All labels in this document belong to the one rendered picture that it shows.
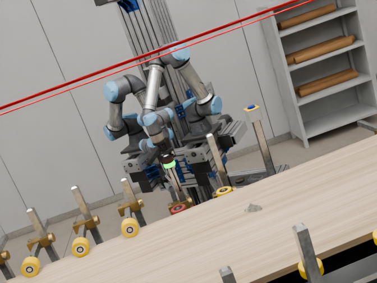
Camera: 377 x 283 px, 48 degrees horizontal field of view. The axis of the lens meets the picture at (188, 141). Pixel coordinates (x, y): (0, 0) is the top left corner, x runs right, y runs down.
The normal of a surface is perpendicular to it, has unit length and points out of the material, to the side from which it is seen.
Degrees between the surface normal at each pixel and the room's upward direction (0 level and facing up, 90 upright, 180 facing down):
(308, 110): 90
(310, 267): 90
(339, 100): 90
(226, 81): 90
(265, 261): 0
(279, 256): 0
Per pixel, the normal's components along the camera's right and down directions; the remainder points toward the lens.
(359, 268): 0.17, 0.25
